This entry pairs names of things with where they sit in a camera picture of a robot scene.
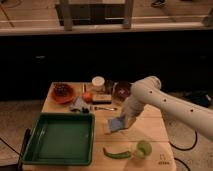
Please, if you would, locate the blue sponge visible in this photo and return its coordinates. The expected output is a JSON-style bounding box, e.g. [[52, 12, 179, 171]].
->
[[108, 117, 125, 132]]

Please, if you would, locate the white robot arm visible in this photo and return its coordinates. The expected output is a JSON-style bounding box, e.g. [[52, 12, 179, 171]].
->
[[121, 76, 213, 141]]

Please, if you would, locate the green plastic tray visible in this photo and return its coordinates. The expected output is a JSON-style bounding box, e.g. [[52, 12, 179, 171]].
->
[[22, 114, 95, 166]]

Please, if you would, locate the dark red bowl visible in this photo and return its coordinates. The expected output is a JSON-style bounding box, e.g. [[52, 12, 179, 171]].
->
[[113, 81, 131, 101]]

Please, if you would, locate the brown rectangular block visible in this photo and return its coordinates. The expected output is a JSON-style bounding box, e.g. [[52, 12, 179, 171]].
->
[[92, 94, 112, 104]]

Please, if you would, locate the green plastic cup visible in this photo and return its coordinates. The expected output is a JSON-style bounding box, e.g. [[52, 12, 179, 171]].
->
[[135, 141, 152, 159]]

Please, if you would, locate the green chili pepper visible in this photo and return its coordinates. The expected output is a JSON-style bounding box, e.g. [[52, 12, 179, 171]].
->
[[103, 148, 131, 159]]

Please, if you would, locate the metal fork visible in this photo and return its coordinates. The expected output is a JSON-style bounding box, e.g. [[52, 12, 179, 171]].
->
[[90, 106, 118, 111]]

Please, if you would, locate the orange fruit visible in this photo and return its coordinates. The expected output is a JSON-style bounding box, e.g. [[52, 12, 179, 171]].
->
[[82, 92, 93, 103]]

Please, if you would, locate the white lidded jar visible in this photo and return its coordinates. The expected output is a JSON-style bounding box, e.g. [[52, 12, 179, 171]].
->
[[92, 76, 105, 92]]

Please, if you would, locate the grey crumpled cloth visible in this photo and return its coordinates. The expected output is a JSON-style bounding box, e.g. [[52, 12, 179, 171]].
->
[[69, 96, 89, 113]]

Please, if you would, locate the orange bowl with grapes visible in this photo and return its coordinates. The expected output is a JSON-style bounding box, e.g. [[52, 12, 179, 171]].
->
[[51, 83, 75, 104]]

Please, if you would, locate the black cable on floor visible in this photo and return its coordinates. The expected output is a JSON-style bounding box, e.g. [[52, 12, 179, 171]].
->
[[168, 129, 199, 171]]

